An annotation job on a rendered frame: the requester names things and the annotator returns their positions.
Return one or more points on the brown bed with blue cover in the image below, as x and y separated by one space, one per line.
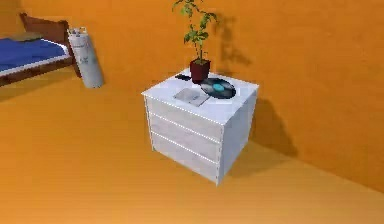
23 55

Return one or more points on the grey flat book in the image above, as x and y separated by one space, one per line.
191 96

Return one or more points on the white chest of drawers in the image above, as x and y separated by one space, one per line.
186 133

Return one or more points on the small black remote control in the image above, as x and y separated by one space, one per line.
182 77

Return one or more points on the green plant in red pot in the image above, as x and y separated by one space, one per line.
199 69

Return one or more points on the white cylindrical bin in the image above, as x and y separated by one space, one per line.
87 60

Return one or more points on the olive green pillow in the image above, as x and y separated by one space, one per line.
26 36

